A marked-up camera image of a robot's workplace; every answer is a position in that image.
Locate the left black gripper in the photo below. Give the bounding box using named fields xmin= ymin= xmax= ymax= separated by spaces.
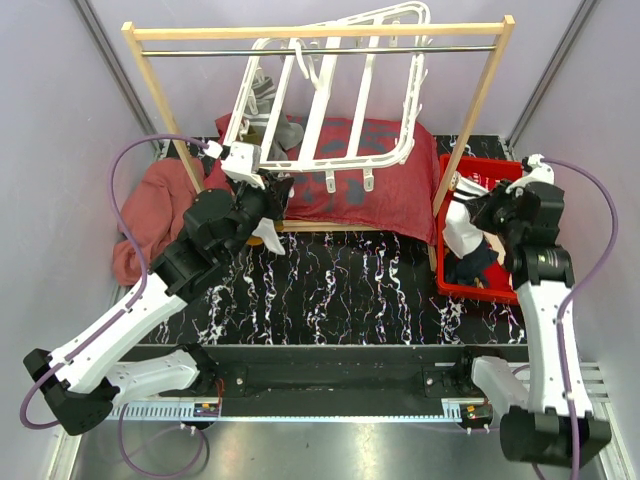
xmin=223 ymin=169 xmax=296 ymax=263

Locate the white ankle sock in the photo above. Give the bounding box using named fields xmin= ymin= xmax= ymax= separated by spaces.
xmin=252 ymin=218 xmax=285 ymax=255

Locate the white plastic clip hanger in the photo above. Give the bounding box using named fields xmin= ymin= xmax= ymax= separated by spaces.
xmin=222 ymin=32 xmax=429 ymax=193

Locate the olive green ribbed sock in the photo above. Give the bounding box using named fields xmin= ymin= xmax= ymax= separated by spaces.
xmin=242 ymin=126 xmax=261 ymax=146

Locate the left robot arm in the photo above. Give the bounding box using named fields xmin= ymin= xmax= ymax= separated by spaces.
xmin=23 ymin=170 xmax=294 ymax=436

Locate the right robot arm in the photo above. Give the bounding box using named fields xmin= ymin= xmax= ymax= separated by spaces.
xmin=453 ymin=181 xmax=612 ymax=477

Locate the red plastic bin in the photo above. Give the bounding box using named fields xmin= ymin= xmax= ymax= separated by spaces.
xmin=435 ymin=156 xmax=523 ymax=305

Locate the navy dark sock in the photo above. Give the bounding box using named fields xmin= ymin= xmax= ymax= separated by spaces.
xmin=444 ymin=240 xmax=498 ymax=288

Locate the pink crumpled cloth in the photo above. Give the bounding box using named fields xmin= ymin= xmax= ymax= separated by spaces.
xmin=112 ymin=158 xmax=196 ymax=287

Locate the grey striped sock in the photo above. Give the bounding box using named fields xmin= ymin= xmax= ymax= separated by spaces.
xmin=245 ymin=74 xmax=304 ymax=161

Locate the red patterned pillow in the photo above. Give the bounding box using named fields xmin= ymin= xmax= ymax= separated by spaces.
xmin=201 ymin=113 xmax=448 ymax=245

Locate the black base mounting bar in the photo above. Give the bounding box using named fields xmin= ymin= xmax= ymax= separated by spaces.
xmin=163 ymin=345 xmax=523 ymax=422

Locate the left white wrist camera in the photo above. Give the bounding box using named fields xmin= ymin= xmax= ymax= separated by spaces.
xmin=221 ymin=141 xmax=265 ymax=190

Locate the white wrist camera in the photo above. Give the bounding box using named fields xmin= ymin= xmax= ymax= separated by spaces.
xmin=506 ymin=154 xmax=555 ymax=194
xmin=221 ymin=141 xmax=265 ymax=190

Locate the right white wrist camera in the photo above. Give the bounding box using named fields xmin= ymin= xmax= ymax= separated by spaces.
xmin=506 ymin=154 xmax=555 ymax=194

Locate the metal rack rail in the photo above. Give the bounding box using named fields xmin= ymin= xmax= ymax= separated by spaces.
xmin=142 ymin=45 xmax=496 ymax=58

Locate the wooden clothes rack frame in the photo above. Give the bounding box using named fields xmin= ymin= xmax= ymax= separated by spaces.
xmin=121 ymin=13 xmax=515 ymax=275

